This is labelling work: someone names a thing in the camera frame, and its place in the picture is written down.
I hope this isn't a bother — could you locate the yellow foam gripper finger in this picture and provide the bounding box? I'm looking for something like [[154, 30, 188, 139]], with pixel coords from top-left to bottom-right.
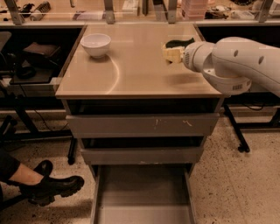
[[162, 46, 185, 63]]

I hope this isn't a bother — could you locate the green and yellow sponge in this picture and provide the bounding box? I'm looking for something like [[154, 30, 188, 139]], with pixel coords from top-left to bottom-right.
[[165, 38, 195, 48]]

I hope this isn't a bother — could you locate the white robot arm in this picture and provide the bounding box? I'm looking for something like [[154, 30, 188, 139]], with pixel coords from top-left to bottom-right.
[[162, 37, 280, 96]]

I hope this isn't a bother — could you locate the grey top drawer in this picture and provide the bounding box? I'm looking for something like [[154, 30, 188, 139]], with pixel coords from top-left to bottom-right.
[[66, 113, 219, 138]]

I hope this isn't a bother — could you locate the grey drawer cabinet with counter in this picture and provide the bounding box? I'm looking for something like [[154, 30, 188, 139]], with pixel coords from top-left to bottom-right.
[[54, 23, 232, 224]]

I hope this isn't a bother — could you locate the grey middle drawer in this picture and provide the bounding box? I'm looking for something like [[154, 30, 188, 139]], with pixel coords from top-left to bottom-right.
[[80, 147, 203, 165]]

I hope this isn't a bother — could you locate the grey open bottom drawer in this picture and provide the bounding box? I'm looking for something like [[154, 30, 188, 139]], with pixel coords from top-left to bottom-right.
[[90, 164, 197, 224]]

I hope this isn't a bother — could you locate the pink stacked box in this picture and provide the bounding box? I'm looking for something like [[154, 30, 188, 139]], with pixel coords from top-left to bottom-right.
[[181, 0, 208, 20]]

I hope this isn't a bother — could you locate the white ceramic bowl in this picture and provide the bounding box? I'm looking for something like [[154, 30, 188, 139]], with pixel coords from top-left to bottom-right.
[[80, 33, 111, 58]]

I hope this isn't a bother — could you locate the black table leg right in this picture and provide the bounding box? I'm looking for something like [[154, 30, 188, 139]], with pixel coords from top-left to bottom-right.
[[223, 104, 250, 152]]

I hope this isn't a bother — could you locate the black table leg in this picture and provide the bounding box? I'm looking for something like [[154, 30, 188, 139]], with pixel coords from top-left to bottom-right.
[[67, 138, 77, 165], [223, 104, 250, 152]]

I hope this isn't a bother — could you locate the black table leg left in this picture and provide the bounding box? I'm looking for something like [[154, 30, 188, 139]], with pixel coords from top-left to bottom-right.
[[67, 138, 77, 165]]

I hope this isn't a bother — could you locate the black device on left shelf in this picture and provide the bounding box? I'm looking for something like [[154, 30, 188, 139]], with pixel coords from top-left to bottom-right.
[[10, 42, 61, 85]]

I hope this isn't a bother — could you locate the black shoe behind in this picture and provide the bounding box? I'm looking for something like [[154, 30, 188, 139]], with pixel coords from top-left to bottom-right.
[[6, 160, 53, 186]]

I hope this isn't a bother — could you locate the black chunky shoe front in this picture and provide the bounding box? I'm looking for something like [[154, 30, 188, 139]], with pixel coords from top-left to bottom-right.
[[19, 176, 84, 207]]

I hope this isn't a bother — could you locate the person's leg in black trousers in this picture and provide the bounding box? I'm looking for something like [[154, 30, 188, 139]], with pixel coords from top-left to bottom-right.
[[0, 148, 45, 205]]

